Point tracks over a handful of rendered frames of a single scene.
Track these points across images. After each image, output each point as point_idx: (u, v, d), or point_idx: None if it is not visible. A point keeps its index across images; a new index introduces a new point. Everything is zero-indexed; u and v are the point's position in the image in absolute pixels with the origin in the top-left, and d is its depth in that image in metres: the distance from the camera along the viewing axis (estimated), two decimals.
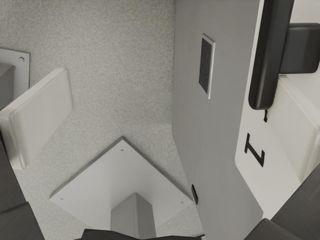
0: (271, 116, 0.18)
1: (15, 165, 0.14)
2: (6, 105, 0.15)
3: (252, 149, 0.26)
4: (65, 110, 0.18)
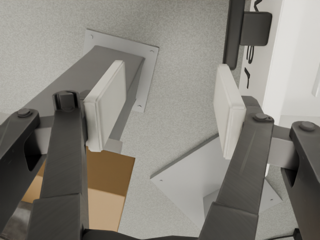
0: (215, 102, 0.20)
1: (94, 147, 0.15)
2: (78, 94, 0.17)
3: None
4: (122, 101, 0.20)
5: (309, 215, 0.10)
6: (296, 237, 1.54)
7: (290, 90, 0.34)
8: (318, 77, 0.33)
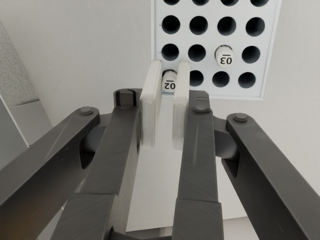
0: None
1: (147, 145, 0.15)
2: None
3: None
4: (160, 99, 0.20)
5: (257, 203, 0.10)
6: None
7: None
8: None
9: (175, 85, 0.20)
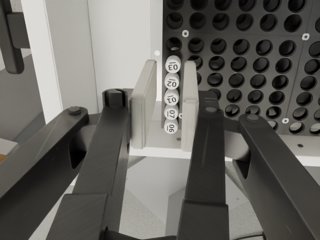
0: (183, 98, 0.20)
1: (137, 145, 0.15)
2: None
3: None
4: (155, 99, 0.20)
5: (266, 205, 0.10)
6: (265, 237, 1.52)
7: None
8: None
9: (176, 83, 0.24)
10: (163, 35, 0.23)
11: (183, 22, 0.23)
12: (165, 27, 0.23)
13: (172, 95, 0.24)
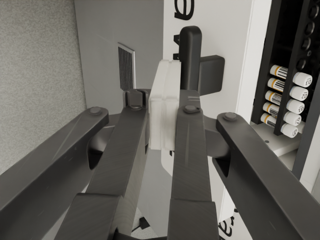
0: None
1: (155, 145, 0.15)
2: None
3: None
4: None
5: (249, 202, 0.10)
6: (143, 226, 1.61)
7: None
8: None
9: (306, 95, 0.29)
10: (296, 57, 0.27)
11: (310, 44, 0.27)
12: (299, 50, 0.27)
13: (302, 105, 0.29)
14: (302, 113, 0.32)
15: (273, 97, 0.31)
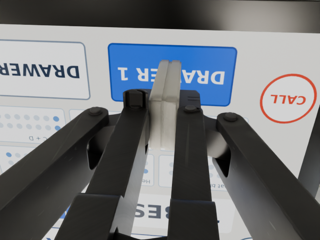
0: None
1: (155, 145, 0.15)
2: None
3: None
4: None
5: (249, 202, 0.10)
6: None
7: None
8: None
9: None
10: None
11: None
12: None
13: None
14: None
15: None
